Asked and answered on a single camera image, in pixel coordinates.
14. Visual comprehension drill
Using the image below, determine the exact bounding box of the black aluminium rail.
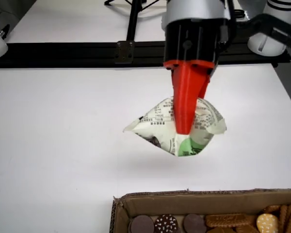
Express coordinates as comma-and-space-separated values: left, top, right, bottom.
0, 40, 291, 69

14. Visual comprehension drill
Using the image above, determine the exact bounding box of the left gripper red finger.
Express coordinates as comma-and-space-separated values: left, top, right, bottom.
191, 62, 216, 100
163, 59, 209, 135

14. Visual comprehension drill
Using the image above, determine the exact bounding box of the brown cardboard box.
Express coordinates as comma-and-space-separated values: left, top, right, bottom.
111, 187, 291, 233

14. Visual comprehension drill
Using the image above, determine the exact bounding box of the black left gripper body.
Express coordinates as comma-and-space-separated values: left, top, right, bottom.
164, 18, 230, 67

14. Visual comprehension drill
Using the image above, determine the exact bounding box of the dark metal bracket plate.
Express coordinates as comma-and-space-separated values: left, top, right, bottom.
115, 40, 135, 65

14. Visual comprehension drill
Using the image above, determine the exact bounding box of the yellow speckled round cookie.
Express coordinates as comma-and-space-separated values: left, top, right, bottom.
256, 213, 279, 233

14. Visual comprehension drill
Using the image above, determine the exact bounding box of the plain dark round cookie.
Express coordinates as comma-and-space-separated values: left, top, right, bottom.
183, 213, 207, 233
128, 215, 155, 233

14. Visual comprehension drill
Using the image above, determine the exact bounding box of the scalloped tan biscuit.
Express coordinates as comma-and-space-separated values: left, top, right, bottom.
278, 204, 291, 233

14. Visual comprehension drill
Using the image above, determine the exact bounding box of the black wrist mount bracket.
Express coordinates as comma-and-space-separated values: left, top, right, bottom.
232, 13, 291, 50

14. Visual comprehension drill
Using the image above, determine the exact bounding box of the white green snack pack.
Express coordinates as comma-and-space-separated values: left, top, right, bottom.
123, 96, 227, 158

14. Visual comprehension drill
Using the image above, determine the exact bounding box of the speckled chocolate round cookie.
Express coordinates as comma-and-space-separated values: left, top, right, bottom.
154, 214, 179, 233

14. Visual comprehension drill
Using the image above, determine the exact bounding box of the black tripod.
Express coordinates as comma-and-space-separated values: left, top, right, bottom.
104, 0, 162, 42

